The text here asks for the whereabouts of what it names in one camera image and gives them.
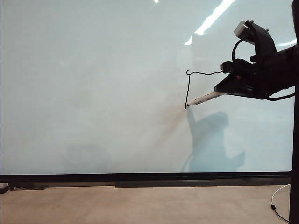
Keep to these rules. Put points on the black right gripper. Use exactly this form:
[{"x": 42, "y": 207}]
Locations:
[{"x": 264, "y": 77}]

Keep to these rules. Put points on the white marker pen black cap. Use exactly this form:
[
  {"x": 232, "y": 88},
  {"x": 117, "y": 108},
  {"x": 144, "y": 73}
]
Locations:
[{"x": 202, "y": 99}]

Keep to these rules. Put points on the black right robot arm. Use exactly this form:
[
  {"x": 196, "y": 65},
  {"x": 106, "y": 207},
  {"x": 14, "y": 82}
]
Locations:
[{"x": 288, "y": 67}]

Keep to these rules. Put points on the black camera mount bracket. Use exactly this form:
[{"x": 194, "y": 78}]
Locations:
[{"x": 262, "y": 44}]

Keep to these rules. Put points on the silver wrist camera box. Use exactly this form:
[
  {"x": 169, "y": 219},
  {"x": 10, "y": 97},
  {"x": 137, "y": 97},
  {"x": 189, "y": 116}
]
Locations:
[{"x": 241, "y": 31}]

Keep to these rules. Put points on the whiteboard with black frame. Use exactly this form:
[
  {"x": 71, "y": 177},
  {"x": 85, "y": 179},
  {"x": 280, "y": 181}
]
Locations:
[{"x": 93, "y": 93}]

